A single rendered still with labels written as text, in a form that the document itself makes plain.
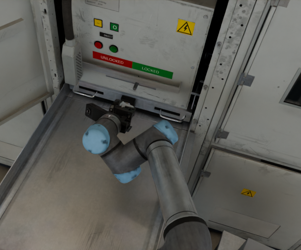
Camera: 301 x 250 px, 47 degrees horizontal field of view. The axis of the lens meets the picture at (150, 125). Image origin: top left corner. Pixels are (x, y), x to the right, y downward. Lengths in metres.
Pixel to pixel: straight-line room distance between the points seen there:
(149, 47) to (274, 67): 0.43
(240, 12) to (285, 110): 0.40
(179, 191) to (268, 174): 0.84
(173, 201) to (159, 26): 0.64
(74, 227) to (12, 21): 0.72
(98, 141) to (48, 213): 0.40
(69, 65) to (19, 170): 0.42
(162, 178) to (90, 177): 0.52
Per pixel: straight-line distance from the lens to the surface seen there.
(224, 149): 1.50
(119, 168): 0.99
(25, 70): 1.44
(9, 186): 1.32
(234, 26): 1.10
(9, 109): 1.52
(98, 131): 0.95
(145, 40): 1.25
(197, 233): 0.72
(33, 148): 1.39
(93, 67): 1.36
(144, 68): 1.33
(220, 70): 1.20
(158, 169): 0.85
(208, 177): 1.67
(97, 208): 1.24
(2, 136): 2.05
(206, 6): 1.13
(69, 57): 1.28
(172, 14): 1.16
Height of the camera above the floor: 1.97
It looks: 51 degrees down
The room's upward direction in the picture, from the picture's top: 9 degrees clockwise
